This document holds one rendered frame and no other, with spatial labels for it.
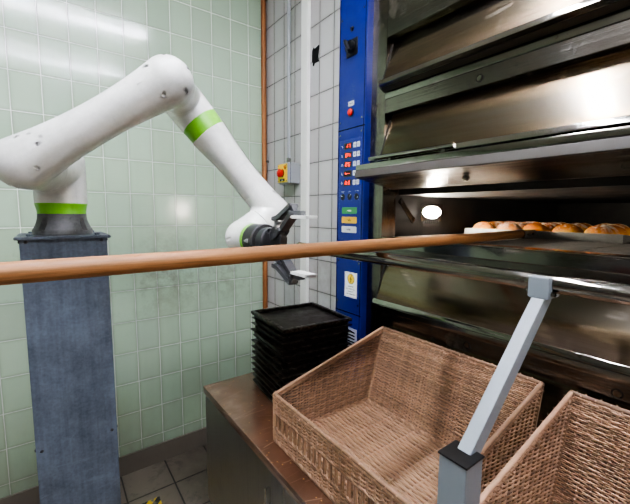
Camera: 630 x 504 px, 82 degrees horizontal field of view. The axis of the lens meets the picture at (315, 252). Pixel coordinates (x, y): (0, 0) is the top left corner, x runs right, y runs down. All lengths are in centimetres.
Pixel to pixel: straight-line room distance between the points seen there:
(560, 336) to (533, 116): 55
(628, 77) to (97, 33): 184
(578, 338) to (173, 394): 176
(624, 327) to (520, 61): 69
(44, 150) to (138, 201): 84
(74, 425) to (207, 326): 89
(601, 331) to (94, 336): 132
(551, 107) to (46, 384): 151
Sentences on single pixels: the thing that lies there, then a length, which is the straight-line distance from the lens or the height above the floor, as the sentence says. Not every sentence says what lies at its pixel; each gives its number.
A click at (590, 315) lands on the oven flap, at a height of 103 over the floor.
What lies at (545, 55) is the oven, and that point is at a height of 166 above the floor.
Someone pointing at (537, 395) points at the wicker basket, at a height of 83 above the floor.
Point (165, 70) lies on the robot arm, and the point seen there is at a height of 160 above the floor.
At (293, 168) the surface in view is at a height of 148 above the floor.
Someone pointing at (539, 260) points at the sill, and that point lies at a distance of 109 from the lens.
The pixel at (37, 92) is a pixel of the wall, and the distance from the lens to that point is 190.
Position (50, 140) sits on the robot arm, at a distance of 108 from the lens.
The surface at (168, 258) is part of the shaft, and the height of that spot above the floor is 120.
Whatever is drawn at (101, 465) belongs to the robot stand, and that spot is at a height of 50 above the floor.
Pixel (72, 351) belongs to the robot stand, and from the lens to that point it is 127.
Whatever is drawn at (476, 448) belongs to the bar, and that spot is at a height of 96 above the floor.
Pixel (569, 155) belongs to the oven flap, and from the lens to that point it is 92.
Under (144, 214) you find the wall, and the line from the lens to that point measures 188.
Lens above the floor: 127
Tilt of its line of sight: 6 degrees down
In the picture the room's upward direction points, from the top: 1 degrees clockwise
